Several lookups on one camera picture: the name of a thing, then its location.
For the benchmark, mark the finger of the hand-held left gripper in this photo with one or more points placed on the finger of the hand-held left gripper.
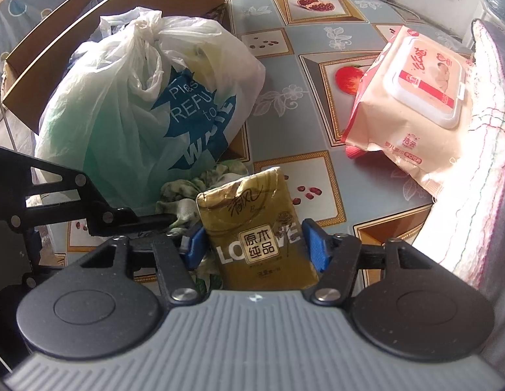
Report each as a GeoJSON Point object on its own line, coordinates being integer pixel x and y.
{"type": "Point", "coordinates": [16, 260]}
{"type": "Point", "coordinates": [97, 211]}

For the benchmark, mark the white plastic bag blue print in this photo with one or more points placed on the white plastic bag blue print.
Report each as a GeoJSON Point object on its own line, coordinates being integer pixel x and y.
{"type": "Point", "coordinates": [126, 130]}

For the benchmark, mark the grey circle print blanket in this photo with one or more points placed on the grey circle print blanket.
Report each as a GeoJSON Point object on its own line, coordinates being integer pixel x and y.
{"type": "Point", "coordinates": [16, 12]}

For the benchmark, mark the gold tissue pack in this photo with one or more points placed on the gold tissue pack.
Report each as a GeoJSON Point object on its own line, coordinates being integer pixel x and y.
{"type": "Point", "coordinates": [252, 220]}

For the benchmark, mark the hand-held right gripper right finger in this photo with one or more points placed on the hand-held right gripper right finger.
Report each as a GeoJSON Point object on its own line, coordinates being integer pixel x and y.
{"type": "Point", "coordinates": [317, 244]}

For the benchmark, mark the green floral cloth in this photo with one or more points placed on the green floral cloth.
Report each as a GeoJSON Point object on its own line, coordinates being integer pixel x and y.
{"type": "Point", "coordinates": [183, 195]}

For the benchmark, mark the wet wipes pack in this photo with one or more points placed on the wet wipes pack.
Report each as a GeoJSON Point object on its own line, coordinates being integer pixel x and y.
{"type": "Point", "coordinates": [399, 130]}

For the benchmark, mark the fruit print tablecloth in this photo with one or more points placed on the fruit print tablecloth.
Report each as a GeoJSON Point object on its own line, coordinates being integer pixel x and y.
{"type": "Point", "coordinates": [277, 138]}

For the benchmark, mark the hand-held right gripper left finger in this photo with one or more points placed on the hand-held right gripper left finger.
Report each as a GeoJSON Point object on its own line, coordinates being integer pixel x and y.
{"type": "Point", "coordinates": [195, 244]}

